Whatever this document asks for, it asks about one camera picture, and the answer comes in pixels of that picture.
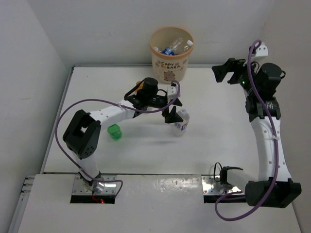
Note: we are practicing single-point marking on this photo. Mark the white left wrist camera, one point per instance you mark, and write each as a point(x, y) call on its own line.
point(172, 92)

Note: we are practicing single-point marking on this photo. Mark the metal base plate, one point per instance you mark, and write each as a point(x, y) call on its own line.
point(80, 187)
point(212, 187)

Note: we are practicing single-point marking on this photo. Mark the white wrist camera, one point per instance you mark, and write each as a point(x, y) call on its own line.
point(172, 92)
point(260, 51)

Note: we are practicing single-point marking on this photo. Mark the blue label Pocari bottle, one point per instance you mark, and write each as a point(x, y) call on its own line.
point(168, 51)

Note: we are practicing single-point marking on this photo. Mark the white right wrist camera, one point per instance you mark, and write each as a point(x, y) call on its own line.
point(260, 51)

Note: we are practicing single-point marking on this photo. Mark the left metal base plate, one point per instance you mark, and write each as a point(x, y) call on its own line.
point(80, 187)

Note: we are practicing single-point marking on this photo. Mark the clear bottle blue white cap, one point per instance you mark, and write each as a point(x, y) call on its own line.
point(176, 45)

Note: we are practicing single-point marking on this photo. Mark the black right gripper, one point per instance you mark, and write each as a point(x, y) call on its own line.
point(232, 65)

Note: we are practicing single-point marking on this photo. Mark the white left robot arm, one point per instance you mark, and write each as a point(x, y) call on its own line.
point(82, 134)

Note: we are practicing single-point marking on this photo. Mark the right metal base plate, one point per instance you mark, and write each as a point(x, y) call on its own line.
point(212, 187)

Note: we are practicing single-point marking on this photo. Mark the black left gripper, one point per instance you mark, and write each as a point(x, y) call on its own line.
point(172, 116)

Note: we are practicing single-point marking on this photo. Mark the orange juice bottle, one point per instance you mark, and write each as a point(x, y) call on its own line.
point(140, 85)

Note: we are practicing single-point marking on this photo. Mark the green plastic bottle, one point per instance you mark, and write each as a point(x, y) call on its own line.
point(115, 132)

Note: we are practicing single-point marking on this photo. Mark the clear bottle blue label tall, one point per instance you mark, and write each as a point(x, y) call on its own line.
point(187, 46)

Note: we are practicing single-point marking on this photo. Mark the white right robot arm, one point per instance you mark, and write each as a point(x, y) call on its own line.
point(260, 83)

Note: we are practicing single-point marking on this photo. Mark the beige capybara plastic bin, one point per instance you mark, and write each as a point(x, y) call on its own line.
point(169, 68)

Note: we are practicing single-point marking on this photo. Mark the clear bottle orange blue label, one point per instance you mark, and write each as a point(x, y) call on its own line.
point(179, 128)

